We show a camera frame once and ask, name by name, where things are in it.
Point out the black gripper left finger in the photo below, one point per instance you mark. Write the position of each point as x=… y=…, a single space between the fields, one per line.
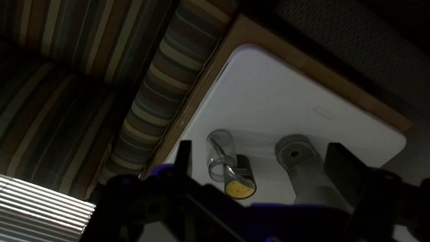
x=185 y=156

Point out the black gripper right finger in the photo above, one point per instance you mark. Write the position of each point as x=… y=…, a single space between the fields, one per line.
x=343 y=168

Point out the grey coffee maker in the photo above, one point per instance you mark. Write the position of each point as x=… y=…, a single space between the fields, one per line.
x=297 y=161

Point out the clear glass jar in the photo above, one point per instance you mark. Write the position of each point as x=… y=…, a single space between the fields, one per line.
x=219 y=149

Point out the yellow candle in dark jar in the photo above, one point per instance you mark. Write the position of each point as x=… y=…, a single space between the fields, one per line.
x=241 y=185

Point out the white top wooden side table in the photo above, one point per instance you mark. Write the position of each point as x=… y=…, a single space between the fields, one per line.
x=277 y=98

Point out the striped sofa cushion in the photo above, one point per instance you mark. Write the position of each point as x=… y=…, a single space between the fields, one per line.
x=45 y=121
x=89 y=31

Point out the white window blinds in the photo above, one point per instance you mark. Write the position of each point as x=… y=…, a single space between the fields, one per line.
x=35 y=209

